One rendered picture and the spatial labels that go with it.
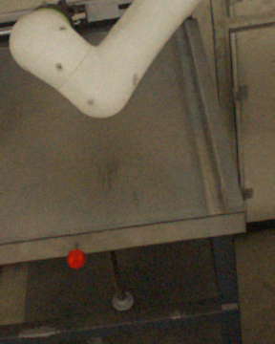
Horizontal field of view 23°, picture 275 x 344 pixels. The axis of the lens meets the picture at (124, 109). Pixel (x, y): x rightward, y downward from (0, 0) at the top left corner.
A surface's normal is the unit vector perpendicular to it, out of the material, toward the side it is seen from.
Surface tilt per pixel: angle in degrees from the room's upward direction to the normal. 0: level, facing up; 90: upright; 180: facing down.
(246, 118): 90
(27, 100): 0
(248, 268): 0
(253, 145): 90
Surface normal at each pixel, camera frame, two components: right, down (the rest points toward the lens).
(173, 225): 0.04, 0.61
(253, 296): -0.15, -0.78
